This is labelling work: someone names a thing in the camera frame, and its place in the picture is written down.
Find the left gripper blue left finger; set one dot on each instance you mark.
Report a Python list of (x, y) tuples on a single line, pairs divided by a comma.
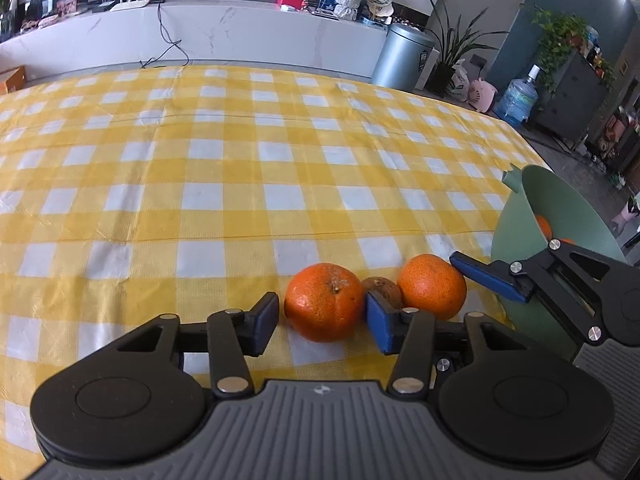
[(259, 324)]

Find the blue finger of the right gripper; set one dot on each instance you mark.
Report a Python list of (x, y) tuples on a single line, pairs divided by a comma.
[(496, 276)]

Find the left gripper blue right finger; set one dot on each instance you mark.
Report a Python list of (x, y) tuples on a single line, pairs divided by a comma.
[(388, 326)]

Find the brown longan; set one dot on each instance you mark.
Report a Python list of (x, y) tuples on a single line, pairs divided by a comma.
[(386, 288)]

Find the green plastic bowl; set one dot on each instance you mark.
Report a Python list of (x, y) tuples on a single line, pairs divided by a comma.
[(537, 191)]

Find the blue water jug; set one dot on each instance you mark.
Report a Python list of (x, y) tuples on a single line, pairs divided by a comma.
[(519, 99)]

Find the dark grey drawer cabinet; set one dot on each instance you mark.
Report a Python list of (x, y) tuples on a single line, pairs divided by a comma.
[(576, 96)]

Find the white plastic bag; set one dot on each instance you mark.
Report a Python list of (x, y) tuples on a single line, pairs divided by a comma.
[(458, 86)]

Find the potted long-leaf plant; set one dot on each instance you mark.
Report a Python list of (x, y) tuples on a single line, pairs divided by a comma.
[(453, 40)]

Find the grey metal trash can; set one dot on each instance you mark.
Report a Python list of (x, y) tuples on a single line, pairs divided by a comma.
[(403, 57)]

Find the green ivy plant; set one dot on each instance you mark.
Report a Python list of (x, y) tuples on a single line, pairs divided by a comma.
[(561, 35)]

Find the white tv cabinet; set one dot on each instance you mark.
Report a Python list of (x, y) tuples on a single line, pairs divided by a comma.
[(196, 31)]

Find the orange cardboard box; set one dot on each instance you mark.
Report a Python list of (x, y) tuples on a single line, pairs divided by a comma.
[(12, 80)]

